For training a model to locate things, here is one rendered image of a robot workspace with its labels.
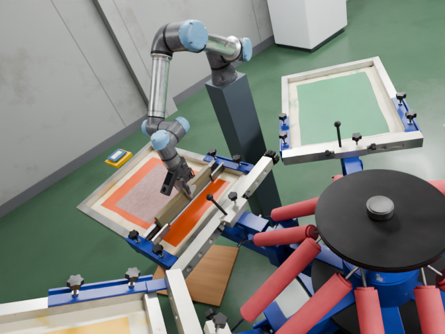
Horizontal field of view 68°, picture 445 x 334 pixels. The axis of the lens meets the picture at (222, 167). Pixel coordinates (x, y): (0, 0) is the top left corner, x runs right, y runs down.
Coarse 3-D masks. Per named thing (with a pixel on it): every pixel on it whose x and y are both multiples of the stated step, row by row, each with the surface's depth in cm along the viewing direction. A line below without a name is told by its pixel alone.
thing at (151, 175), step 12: (144, 168) 189; (156, 168) 186; (132, 180) 184; (144, 180) 181; (156, 180) 178; (216, 180) 163; (204, 192) 159; (216, 192) 157; (192, 204) 156; (204, 204) 153
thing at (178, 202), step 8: (208, 168) 156; (200, 176) 153; (208, 176) 157; (192, 184) 150; (200, 184) 154; (184, 192) 147; (176, 200) 145; (184, 200) 148; (168, 208) 142; (176, 208) 146; (160, 216) 140; (168, 216) 143; (160, 224) 141; (168, 224) 144
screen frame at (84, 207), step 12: (144, 156) 198; (192, 156) 178; (204, 156) 175; (120, 168) 190; (228, 168) 162; (108, 180) 185; (240, 180) 153; (96, 192) 180; (228, 192) 149; (84, 204) 175; (96, 216) 165; (108, 228) 158; (120, 228) 153; (192, 240) 135; (180, 252) 132
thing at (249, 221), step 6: (246, 216) 129; (252, 216) 128; (240, 222) 127; (246, 222) 127; (252, 222) 126; (258, 222) 125; (264, 222) 124; (246, 228) 126; (252, 228) 124; (258, 228) 123; (264, 228) 123; (252, 234) 127
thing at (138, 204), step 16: (128, 192) 177; (144, 192) 173; (112, 208) 171; (128, 208) 167; (144, 208) 164; (160, 208) 160; (192, 208) 154; (144, 224) 155; (176, 224) 149; (192, 224) 146; (176, 240) 142
